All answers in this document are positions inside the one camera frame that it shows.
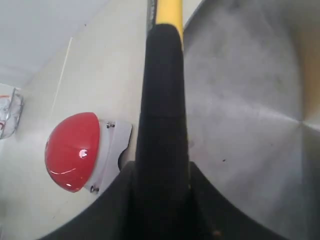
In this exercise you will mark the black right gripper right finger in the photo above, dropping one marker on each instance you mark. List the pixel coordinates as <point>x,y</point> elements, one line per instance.
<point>213,217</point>

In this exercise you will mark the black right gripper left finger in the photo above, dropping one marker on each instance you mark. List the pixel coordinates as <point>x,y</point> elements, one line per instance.
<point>107,218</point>

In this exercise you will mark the yellow black claw hammer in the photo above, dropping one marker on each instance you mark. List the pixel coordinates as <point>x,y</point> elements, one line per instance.
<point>161,175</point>

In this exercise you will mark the red dome button white base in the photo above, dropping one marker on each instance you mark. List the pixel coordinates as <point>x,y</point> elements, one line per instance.
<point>83,152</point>

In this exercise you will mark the round stainless steel plate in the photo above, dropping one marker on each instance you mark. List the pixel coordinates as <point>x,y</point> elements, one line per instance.
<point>252,85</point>

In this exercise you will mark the clear plastic wire basket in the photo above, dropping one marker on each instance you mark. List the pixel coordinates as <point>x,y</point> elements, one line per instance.
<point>11,107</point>

